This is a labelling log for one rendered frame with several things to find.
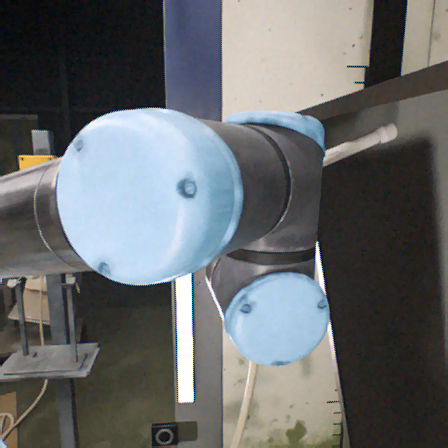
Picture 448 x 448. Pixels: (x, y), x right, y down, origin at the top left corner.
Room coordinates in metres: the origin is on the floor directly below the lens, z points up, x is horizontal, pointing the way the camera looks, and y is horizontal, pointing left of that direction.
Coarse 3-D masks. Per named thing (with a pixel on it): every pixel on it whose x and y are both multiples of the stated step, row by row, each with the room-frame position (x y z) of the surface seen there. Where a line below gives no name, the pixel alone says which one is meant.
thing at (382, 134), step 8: (376, 128) 0.69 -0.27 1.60; (384, 128) 0.68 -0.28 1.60; (392, 128) 0.68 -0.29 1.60; (368, 136) 0.68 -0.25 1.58; (376, 136) 0.68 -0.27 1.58; (384, 136) 0.68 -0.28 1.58; (392, 136) 0.68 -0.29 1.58; (344, 144) 0.68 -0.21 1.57; (352, 144) 0.67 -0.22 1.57; (360, 144) 0.67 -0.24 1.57; (368, 144) 0.68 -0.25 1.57; (328, 152) 0.67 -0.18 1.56; (336, 152) 0.67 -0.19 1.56; (344, 152) 0.67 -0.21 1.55; (352, 152) 0.67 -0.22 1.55; (328, 160) 0.67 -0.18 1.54; (336, 160) 0.67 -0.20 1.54
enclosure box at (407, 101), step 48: (384, 96) 0.47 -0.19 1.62; (432, 96) 0.83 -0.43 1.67; (336, 144) 0.80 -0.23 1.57; (384, 144) 0.81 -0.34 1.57; (432, 144) 0.83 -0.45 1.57; (336, 192) 0.80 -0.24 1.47; (384, 192) 0.82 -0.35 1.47; (432, 192) 0.83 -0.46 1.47; (336, 240) 0.80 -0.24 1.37; (384, 240) 0.82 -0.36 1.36; (432, 240) 0.83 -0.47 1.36; (336, 288) 0.80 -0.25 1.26; (384, 288) 0.82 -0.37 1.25; (432, 288) 0.84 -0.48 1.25; (336, 336) 0.80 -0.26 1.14; (384, 336) 0.82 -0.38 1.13; (432, 336) 0.84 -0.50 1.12; (336, 384) 0.80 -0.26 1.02; (384, 384) 0.82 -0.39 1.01; (432, 384) 0.84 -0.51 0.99; (384, 432) 0.82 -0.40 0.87; (432, 432) 0.84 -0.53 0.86
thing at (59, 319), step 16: (48, 144) 1.43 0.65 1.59; (48, 288) 1.42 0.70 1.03; (64, 288) 1.45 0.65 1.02; (64, 304) 1.44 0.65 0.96; (64, 320) 1.43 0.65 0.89; (64, 336) 1.42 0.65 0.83; (64, 384) 1.42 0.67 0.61; (64, 400) 1.42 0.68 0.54; (64, 416) 1.42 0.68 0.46; (64, 432) 1.42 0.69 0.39
